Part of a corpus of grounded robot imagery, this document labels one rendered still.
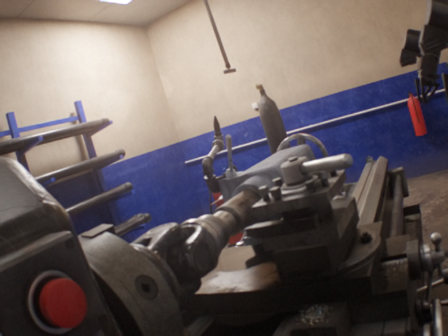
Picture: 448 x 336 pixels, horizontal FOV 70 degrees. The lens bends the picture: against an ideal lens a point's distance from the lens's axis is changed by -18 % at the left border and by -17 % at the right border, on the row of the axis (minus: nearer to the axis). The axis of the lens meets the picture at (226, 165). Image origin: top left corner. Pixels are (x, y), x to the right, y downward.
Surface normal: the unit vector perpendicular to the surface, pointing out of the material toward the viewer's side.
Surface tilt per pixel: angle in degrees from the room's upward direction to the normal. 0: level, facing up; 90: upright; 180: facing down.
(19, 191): 45
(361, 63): 90
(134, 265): 54
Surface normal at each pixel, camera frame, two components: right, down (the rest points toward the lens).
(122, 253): 0.36, -0.84
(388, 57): -0.45, 0.22
